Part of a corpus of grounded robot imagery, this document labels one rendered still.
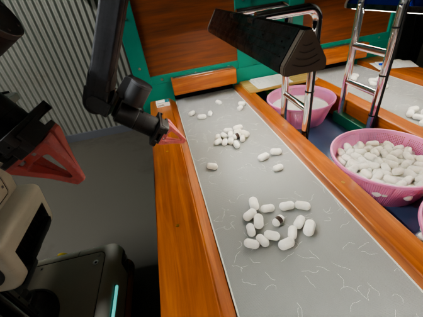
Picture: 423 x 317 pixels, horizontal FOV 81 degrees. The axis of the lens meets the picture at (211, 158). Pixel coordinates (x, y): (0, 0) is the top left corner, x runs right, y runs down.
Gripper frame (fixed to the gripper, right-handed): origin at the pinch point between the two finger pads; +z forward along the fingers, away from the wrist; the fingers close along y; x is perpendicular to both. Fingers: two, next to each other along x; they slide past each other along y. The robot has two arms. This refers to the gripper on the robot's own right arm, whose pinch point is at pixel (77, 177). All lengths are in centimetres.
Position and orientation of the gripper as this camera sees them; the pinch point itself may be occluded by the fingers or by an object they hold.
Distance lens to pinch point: 38.2
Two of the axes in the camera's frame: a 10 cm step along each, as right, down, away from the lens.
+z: 5.5, 6.3, 5.5
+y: -1.9, -5.5, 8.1
